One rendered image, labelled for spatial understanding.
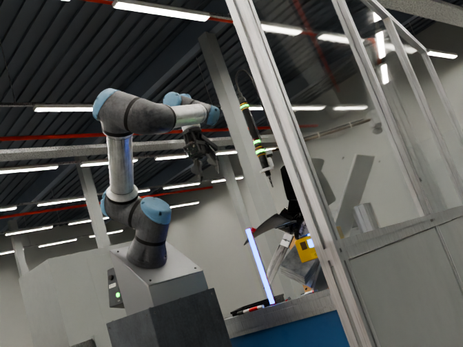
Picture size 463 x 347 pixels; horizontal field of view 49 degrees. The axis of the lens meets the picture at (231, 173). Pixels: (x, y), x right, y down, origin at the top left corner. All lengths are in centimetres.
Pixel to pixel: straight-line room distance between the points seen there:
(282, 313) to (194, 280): 40
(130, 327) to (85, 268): 662
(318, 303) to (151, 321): 66
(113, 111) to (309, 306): 104
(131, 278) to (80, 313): 643
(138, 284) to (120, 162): 44
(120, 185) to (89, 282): 666
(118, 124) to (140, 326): 68
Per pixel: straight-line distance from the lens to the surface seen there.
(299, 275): 235
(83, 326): 832
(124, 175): 183
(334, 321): 205
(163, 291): 187
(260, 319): 218
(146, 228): 187
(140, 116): 163
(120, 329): 195
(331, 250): 98
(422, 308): 136
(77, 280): 840
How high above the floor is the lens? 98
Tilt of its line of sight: 12 degrees up
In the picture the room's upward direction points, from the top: 18 degrees counter-clockwise
